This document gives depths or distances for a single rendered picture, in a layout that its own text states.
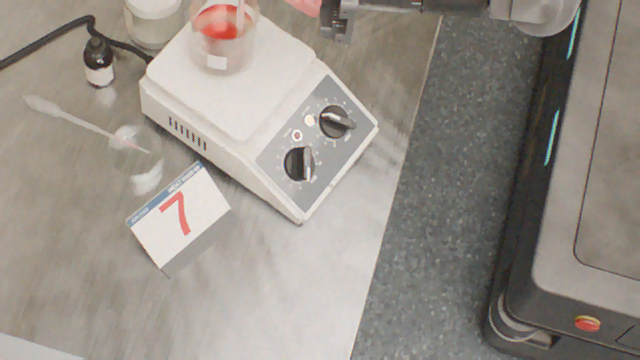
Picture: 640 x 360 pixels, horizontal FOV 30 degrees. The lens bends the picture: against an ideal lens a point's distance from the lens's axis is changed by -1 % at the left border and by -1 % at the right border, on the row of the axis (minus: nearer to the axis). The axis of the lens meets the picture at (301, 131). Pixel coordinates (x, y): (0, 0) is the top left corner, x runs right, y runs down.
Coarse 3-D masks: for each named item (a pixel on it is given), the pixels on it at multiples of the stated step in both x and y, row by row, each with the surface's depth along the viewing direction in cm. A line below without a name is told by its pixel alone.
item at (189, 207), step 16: (176, 192) 111; (192, 192) 112; (208, 192) 113; (160, 208) 110; (176, 208) 111; (192, 208) 112; (208, 208) 113; (144, 224) 110; (160, 224) 110; (176, 224) 111; (192, 224) 112; (144, 240) 110; (160, 240) 111; (176, 240) 111; (160, 256) 111
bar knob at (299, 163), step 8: (288, 152) 111; (296, 152) 111; (304, 152) 110; (288, 160) 111; (296, 160) 111; (304, 160) 110; (312, 160) 112; (288, 168) 111; (296, 168) 111; (304, 168) 110; (312, 168) 112; (288, 176) 111; (296, 176) 111; (304, 176) 110
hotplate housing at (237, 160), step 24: (312, 72) 113; (144, 96) 113; (168, 96) 111; (288, 96) 112; (168, 120) 114; (192, 120) 111; (192, 144) 114; (216, 144) 110; (240, 144) 110; (264, 144) 110; (240, 168) 111; (264, 192) 112; (288, 216) 113
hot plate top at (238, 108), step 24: (264, 24) 113; (168, 48) 111; (264, 48) 112; (288, 48) 112; (168, 72) 110; (192, 72) 110; (264, 72) 111; (288, 72) 111; (192, 96) 109; (216, 96) 110; (240, 96) 110; (264, 96) 110; (216, 120) 108; (240, 120) 109; (264, 120) 109
